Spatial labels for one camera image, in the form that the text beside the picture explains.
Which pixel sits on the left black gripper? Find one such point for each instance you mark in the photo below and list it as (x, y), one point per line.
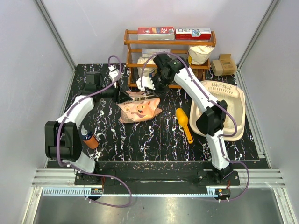
(123, 97)

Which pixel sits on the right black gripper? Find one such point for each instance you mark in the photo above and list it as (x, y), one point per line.
(153, 79)

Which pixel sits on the pink cat litter bag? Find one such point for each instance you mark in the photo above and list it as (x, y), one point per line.
(141, 107)

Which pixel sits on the yellow plastic litter scoop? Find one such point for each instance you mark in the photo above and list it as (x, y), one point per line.
(183, 121)

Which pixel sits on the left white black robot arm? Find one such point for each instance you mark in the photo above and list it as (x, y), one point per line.
(62, 136)

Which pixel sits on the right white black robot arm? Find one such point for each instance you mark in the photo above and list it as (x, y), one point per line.
(172, 68)

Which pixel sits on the silver box middle shelf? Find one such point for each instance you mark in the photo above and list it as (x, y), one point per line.
(146, 53)

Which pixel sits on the dark brown box under shelf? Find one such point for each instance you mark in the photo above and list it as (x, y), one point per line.
(199, 73)

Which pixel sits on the red silver box left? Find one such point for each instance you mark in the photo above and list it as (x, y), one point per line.
(156, 33)

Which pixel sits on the red white box right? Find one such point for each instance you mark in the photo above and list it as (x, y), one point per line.
(193, 33)

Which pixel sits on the beige litter box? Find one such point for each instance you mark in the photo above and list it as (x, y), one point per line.
(235, 100)

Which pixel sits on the white bag lower shelf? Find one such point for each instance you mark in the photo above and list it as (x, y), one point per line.
(148, 71)

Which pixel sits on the white paper bag on shelf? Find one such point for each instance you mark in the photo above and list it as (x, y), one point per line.
(198, 55)

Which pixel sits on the orange spray bottle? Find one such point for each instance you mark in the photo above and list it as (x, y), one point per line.
(89, 138)

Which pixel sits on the wooden shelf rack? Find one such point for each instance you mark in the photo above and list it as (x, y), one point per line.
(135, 47)

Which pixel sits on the brown cardboard boxes right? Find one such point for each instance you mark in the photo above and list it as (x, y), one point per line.
(223, 66)

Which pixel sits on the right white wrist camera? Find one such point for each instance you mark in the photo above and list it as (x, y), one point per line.
(145, 82)

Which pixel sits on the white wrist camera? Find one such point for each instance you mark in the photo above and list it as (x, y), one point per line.
(145, 82)
(114, 74)

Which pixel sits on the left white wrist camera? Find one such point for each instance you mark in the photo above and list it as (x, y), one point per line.
(114, 74)

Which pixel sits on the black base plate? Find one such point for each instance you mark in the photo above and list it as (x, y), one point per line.
(195, 172)

